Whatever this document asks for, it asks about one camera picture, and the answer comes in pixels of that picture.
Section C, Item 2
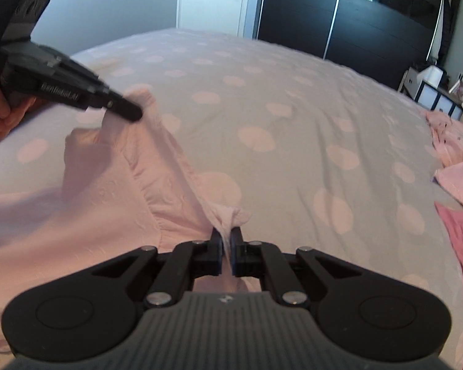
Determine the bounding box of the person's left hand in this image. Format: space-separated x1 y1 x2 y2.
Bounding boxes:
0 74 45 144

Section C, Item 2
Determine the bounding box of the grey polka-dot duvet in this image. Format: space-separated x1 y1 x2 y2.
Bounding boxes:
0 27 463 370

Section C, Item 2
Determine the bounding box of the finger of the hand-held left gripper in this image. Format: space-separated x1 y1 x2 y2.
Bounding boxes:
57 56 143 121

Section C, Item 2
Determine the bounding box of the white nightstand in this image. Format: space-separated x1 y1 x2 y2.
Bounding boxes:
399 65 463 121

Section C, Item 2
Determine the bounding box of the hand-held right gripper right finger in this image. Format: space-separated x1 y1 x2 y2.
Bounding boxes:
230 227 362 307

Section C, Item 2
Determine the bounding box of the white box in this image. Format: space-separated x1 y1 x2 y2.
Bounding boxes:
419 65 447 89

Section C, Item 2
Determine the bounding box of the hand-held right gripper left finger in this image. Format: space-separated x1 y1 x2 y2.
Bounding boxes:
93 227 224 307

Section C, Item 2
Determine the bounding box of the white door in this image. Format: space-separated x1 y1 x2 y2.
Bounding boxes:
177 0 269 42

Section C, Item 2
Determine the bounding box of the pink crinkled blouse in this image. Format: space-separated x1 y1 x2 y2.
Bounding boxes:
0 87 253 355

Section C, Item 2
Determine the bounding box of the black wardrobe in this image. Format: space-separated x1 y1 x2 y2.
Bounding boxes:
255 0 463 90

